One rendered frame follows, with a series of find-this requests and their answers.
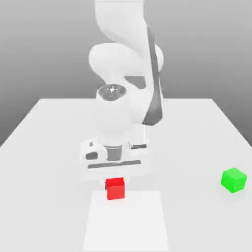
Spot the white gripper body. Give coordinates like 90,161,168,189
86,153,150,180

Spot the small red cube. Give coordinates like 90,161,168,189
105,177,126,201

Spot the small green cube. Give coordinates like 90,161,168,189
220,167,248,193

